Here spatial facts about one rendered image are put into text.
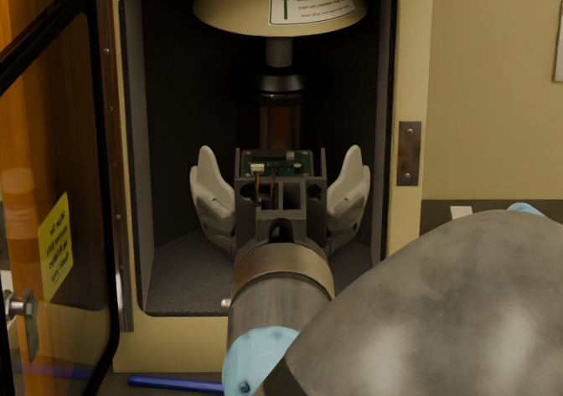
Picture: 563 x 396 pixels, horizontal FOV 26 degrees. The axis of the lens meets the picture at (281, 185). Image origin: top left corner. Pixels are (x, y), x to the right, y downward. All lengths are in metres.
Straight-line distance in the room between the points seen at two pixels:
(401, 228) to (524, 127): 0.49
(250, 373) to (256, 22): 0.48
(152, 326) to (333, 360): 0.89
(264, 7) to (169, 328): 0.36
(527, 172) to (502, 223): 1.25
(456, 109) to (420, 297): 1.25
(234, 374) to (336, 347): 0.36
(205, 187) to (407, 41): 0.26
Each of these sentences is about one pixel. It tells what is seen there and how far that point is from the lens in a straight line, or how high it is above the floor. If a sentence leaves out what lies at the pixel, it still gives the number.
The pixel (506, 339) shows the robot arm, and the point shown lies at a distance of 0.41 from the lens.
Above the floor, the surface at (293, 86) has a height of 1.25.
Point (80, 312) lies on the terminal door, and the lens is 1.15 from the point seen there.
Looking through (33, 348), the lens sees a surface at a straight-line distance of 0.99.
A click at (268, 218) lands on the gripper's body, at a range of 0.87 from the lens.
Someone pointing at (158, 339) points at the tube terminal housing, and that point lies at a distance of 1.31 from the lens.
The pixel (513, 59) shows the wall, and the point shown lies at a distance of 1.64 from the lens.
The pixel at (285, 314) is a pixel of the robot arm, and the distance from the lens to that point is 0.79.
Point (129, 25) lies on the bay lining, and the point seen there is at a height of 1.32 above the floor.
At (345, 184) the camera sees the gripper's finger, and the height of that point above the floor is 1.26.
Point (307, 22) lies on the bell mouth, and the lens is 1.16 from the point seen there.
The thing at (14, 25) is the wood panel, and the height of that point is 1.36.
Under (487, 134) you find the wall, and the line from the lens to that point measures 1.68.
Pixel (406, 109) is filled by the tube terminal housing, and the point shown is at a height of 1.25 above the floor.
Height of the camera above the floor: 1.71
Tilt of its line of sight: 27 degrees down
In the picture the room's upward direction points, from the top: straight up
